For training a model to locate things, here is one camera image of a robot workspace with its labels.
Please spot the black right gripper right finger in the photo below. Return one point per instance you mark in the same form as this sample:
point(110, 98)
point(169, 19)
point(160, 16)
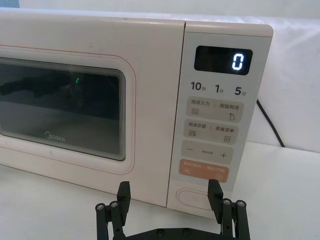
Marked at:
point(230, 220)

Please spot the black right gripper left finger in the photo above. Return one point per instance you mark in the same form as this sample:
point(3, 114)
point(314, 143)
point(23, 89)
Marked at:
point(113, 220)

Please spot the white table cloth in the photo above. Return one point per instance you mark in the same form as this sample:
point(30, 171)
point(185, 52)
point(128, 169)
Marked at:
point(275, 187)

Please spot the oven control panel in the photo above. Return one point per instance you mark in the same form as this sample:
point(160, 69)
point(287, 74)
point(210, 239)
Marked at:
point(215, 117)

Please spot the cream microwave oven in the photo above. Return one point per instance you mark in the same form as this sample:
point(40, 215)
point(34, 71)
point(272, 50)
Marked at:
point(150, 62)

